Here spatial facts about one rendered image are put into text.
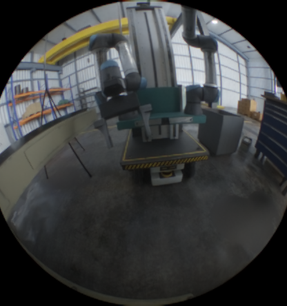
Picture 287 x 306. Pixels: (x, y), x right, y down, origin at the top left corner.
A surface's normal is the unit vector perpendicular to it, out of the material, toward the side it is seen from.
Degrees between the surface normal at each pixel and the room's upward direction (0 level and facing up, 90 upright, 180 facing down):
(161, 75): 90
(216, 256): 0
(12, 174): 90
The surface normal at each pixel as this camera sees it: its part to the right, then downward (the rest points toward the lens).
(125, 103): 0.06, 0.13
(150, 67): 0.04, 0.52
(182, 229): -0.11, -0.85
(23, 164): 0.99, -0.11
